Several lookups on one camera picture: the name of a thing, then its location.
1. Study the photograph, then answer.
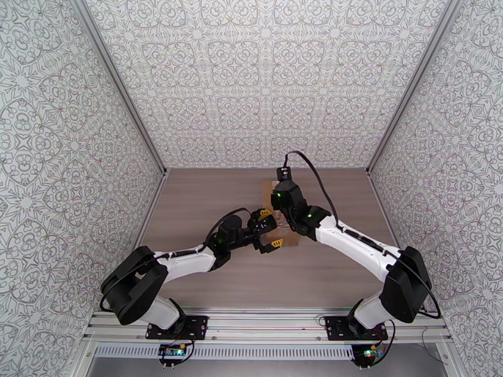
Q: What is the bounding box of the aluminium corner post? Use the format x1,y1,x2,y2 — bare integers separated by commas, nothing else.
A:
365,0,464,177
67,0,169,177

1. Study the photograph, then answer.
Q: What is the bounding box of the aluminium table edge strip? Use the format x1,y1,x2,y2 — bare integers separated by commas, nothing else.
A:
106,169,170,314
365,169,429,313

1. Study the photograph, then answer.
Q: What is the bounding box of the perforated metal vent strip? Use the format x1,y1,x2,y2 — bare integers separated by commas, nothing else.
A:
94,345,357,360

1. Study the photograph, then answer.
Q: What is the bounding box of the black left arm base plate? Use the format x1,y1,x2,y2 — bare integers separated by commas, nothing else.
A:
146,315,209,341

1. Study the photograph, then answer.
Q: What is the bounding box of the brown cardboard express box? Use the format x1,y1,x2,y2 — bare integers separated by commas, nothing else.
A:
261,179,302,248

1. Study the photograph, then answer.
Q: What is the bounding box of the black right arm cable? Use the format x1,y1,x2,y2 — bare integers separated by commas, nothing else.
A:
284,150,442,320

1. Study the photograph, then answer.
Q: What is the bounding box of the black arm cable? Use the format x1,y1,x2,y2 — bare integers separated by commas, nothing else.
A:
100,207,252,314
284,150,442,320

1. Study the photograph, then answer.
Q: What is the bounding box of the aluminium mounting rail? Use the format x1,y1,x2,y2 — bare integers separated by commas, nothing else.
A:
81,307,453,346

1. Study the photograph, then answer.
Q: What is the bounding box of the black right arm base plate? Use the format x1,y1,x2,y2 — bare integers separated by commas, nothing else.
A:
325,315,389,341

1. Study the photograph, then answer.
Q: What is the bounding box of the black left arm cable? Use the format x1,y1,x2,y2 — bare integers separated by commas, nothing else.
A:
100,207,252,314

